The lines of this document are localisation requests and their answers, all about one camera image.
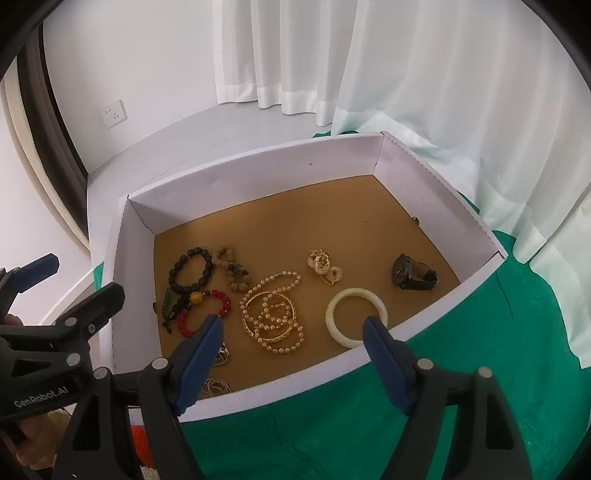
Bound gold earrings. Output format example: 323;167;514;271
308;248;345;287

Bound black bead bracelet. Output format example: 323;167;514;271
167;248;216;294

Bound person's left hand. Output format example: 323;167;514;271
16;410;70;470

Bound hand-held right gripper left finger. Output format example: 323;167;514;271
51;314;225;480

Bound green pendant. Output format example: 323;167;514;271
151;287;185;335

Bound brown wooden bead bracelet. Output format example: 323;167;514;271
216;246;254;292

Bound orange item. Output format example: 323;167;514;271
130;425;155;468

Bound brown door frame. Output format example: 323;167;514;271
0;18;90;252

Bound white wall socket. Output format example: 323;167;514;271
102;99;127;127

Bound black wrist watch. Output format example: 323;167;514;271
392;253;439;291

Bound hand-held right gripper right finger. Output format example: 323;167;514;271
362;315;527;480

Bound white curtain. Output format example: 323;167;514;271
330;0;591;370
213;0;356;126

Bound white cardboard box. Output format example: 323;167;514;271
99;130;509;423

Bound white jade bangle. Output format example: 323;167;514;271
325;287;389;348

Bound gold bangles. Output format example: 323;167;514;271
244;290;296;343

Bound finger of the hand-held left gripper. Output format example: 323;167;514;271
0;282;126;366
0;253;61;319

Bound pearl bead necklace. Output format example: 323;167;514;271
239;271;307;355

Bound green cloth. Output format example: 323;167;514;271
92;131;583;480

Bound red bead bracelet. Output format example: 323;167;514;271
177;289;232;339

